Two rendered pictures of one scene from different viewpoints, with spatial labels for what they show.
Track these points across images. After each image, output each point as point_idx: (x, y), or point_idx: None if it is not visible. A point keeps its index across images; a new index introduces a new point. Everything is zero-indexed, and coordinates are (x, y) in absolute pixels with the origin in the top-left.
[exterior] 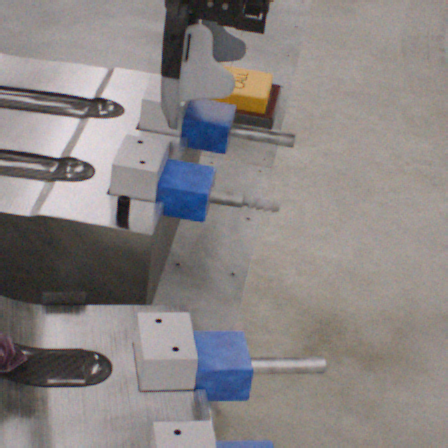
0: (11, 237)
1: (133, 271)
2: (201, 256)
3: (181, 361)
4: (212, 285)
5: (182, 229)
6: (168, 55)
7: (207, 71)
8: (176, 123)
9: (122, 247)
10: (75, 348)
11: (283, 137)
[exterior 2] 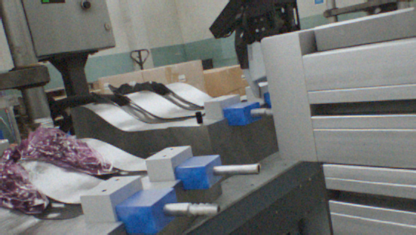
0: (163, 141)
1: (205, 149)
2: (276, 160)
3: (162, 160)
4: (270, 168)
5: (276, 153)
6: (240, 56)
7: (261, 62)
8: (257, 94)
9: (198, 136)
10: (143, 170)
11: None
